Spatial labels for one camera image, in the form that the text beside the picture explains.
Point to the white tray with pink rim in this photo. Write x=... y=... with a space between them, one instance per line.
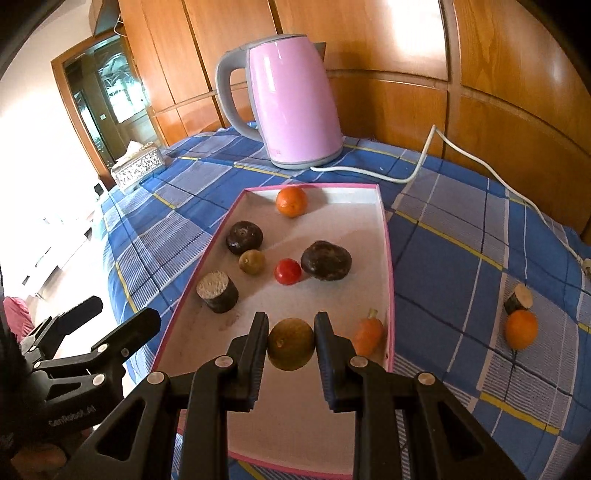
x=323 y=221

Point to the red cloth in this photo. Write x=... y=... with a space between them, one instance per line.
x=16 y=309

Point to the red tomato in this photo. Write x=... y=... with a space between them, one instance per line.
x=288 y=271

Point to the blue plaid blanket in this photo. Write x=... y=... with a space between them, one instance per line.
x=461 y=258

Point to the pink electric kettle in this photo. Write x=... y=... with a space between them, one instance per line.
x=295 y=101

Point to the white patterned tissue box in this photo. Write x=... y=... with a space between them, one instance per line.
x=138 y=165

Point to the orange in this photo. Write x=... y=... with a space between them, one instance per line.
x=292 y=201
x=521 y=328

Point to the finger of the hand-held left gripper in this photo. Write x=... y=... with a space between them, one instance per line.
x=134 y=325
x=81 y=314

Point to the glass door with wooden frame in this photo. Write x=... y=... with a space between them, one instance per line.
x=115 y=92

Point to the dark cut stalk piece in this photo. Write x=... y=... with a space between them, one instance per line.
x=217 y=293
x=518 y=299

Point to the dark brown round fruit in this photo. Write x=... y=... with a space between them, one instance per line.
x=325 y=261
x=244 y=237

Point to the wooden wardrobe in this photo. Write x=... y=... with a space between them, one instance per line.
x=392 y=115

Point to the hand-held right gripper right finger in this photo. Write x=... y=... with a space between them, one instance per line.
x=323 y=369

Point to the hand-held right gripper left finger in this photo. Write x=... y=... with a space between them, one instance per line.
x=259 y=369

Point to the person's left hand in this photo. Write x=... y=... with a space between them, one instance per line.
x=39 y=458

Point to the small carrot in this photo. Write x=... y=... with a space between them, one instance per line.
x=368 y=334

